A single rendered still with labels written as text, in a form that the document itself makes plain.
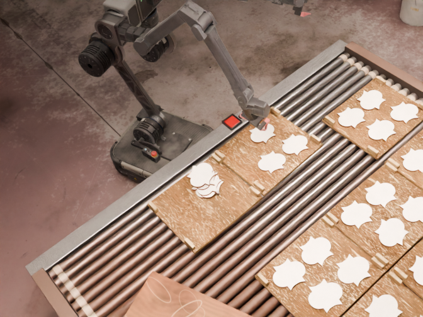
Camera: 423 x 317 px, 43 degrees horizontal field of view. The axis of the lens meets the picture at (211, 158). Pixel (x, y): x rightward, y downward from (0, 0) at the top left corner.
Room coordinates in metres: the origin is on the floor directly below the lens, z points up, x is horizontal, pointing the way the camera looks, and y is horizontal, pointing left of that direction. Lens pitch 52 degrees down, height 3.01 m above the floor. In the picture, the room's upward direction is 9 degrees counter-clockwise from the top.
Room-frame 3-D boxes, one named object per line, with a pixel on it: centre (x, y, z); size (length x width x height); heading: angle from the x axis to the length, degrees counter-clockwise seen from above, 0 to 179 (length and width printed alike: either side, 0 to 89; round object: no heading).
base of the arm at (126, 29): (2.00, 0.28, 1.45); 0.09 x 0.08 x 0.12; 143
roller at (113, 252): (1.57, -0.09, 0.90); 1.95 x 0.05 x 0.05; 123
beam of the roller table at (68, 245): (1.72, 0.01, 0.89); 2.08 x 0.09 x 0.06; 123
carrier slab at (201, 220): (1.36, 0.06, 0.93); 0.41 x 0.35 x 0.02; 124
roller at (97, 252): (1.62, -0.06, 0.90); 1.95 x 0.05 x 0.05; 123
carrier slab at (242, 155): (1.60, -0.28, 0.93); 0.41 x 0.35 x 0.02; 125
